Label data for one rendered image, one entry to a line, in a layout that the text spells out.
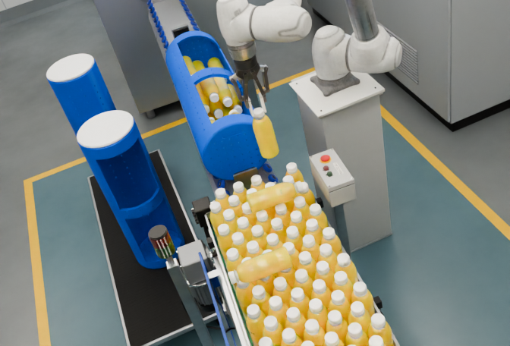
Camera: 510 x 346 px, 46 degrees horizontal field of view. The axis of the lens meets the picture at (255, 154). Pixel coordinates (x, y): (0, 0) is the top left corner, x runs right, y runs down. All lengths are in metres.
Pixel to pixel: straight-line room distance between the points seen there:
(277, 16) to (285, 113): 2.66
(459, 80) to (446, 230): 0.95
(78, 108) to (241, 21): 1.88
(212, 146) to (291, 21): 0.76
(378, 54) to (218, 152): 0.78
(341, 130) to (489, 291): 1.10
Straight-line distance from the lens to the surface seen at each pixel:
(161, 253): 1.99
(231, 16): 1.85
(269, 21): 1.80
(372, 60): 2.61
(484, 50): 3.87
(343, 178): 2.19
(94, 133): 2.93
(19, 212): 4.49
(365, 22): 2.50
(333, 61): 2.68
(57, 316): 3.68
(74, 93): 3.51
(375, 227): 3.35
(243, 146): 2.41
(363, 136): 2.90
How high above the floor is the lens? 2.59
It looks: 39 degrees down
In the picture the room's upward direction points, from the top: 15 degrees counter-clockwise
